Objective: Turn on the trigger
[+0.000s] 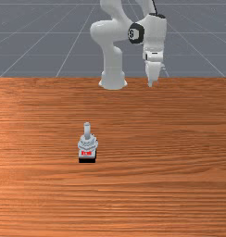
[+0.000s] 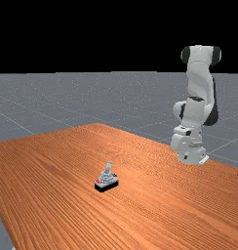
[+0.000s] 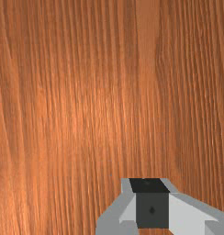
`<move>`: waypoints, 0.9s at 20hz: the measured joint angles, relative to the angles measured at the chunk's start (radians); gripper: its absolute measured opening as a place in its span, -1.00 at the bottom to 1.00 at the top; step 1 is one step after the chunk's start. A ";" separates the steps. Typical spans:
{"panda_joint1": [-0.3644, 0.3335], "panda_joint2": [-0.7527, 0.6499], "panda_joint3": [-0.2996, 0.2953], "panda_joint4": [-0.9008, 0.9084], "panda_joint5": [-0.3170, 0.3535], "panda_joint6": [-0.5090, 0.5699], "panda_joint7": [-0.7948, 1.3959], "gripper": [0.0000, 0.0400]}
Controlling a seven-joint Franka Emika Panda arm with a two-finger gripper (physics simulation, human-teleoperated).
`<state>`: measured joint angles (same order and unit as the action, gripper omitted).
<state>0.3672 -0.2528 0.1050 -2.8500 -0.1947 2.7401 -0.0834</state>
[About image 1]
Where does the grey toggle switch black base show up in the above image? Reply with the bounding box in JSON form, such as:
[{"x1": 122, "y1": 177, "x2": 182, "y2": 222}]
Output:
[{"x1": 77, "y1": 121, "x2": 99, "y2": 164}]

